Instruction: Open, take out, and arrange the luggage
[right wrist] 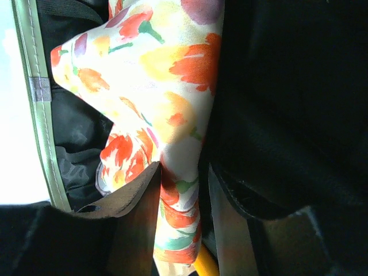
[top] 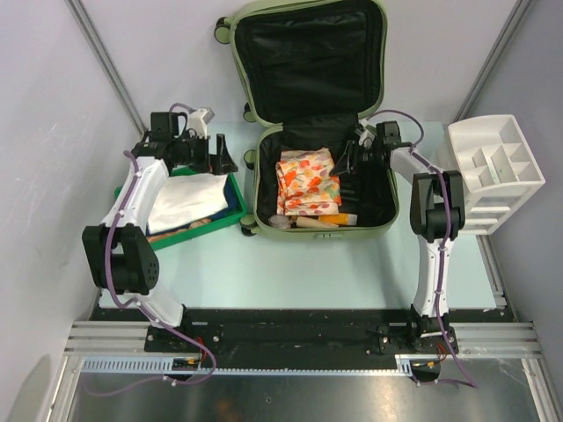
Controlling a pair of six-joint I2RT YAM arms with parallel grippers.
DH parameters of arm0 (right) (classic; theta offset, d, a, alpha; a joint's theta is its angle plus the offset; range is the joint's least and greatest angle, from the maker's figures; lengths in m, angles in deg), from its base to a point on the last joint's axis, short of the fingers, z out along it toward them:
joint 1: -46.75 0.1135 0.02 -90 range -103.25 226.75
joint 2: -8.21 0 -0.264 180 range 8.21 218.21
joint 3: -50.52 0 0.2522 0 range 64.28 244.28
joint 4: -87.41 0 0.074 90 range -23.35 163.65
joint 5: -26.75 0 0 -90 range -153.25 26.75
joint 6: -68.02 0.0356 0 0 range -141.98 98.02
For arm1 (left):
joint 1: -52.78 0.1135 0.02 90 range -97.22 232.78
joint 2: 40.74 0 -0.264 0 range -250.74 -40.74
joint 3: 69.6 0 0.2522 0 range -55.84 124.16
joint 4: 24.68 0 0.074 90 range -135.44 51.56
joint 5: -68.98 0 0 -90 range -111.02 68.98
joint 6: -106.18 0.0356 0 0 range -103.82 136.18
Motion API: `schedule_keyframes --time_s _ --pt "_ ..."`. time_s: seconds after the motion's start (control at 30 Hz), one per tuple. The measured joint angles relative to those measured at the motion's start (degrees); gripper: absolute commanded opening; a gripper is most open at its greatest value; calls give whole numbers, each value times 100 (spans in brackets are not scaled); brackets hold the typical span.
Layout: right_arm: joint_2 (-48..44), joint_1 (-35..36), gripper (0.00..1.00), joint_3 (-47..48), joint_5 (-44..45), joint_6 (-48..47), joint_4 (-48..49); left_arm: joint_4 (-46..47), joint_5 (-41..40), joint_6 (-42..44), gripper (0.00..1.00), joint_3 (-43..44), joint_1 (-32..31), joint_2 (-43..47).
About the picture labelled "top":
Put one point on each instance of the orange yellow tube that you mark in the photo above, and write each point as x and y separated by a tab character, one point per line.
342	219

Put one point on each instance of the navy blue cloth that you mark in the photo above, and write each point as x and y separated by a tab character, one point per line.
233	202

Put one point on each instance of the orange rabbit print cloth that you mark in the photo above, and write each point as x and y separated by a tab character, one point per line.
192	226

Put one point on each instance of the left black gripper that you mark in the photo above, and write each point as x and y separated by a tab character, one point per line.
223	161

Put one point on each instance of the right aluminium frame post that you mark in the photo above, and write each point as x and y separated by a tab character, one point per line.
502	42

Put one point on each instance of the floral tulip print cloth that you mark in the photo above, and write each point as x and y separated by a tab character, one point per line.
305	184

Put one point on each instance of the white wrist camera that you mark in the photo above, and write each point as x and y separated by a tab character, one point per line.
198	120
366	136

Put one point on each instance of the green plastic tray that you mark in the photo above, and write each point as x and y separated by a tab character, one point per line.
141	201

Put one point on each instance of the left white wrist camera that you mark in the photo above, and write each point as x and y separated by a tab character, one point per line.
198	120

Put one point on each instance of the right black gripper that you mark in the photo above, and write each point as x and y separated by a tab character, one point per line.
344	163

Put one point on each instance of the white plastic drawer organizer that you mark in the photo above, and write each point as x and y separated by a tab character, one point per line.
498	169

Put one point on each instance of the white cloth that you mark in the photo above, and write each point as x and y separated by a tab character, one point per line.
186	199

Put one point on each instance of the left aluminium frame post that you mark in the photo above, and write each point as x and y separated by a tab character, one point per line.
91	34

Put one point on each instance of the olive green hard-shell suitcase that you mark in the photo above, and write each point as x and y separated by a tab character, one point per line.
311	72

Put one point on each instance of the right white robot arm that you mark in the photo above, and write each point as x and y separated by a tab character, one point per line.
436	217

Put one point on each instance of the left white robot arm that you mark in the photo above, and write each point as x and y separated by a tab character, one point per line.
121	260

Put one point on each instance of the aluminium frame post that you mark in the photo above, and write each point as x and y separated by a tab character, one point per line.
91	34
502	42

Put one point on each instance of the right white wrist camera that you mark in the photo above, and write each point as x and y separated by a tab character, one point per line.
366	136

